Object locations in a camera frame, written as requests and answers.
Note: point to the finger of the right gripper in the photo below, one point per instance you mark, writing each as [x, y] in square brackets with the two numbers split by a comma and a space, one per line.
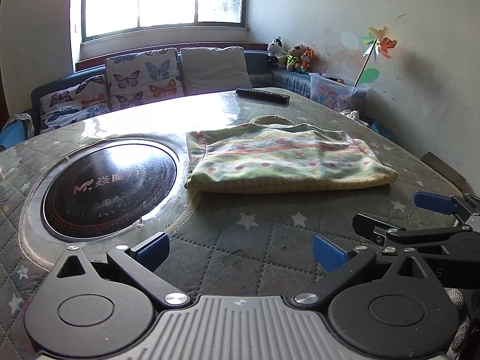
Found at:
[373, 229]
[447, 205]

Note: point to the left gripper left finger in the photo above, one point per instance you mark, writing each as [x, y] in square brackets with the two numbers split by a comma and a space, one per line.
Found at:
[137, 266]

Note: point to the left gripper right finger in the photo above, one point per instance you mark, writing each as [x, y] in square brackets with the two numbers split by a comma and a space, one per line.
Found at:
[344, 269]

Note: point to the colourful striped baby garment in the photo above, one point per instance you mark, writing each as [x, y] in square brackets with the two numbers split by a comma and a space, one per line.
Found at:
[273, 155]

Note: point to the black induction cooktop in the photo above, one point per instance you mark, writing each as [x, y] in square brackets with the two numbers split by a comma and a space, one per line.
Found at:
[108, 189]

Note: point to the clear plastic storage box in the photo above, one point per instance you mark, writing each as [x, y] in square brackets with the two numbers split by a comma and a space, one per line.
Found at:
[337, 93]

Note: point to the black remote control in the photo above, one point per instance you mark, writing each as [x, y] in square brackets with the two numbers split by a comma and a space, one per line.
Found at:
[262, 95]

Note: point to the lying butterfly print cushion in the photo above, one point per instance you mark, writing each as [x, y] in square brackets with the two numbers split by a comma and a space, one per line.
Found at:
[70, 105]

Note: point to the colourful paper pinwheel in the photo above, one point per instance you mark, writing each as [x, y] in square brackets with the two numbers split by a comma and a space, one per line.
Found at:
[378, 42]

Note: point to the blue grey cloth on sofa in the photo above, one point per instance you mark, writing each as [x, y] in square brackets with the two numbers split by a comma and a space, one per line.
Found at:
[17, 129]

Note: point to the orange green plush toy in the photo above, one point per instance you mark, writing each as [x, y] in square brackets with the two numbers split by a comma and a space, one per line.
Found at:
[307, 58]

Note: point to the upright butterfly print cushion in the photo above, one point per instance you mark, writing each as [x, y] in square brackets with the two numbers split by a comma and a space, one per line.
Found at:
[141, 78]

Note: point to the brown plush toy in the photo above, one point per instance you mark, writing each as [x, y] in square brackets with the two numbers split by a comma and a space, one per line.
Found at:
[293, 58]

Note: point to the plain beige cushion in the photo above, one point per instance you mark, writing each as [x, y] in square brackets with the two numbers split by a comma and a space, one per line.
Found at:
[209, 70]

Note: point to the black white plush toy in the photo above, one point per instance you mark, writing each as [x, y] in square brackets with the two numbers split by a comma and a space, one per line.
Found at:
[276, 54]

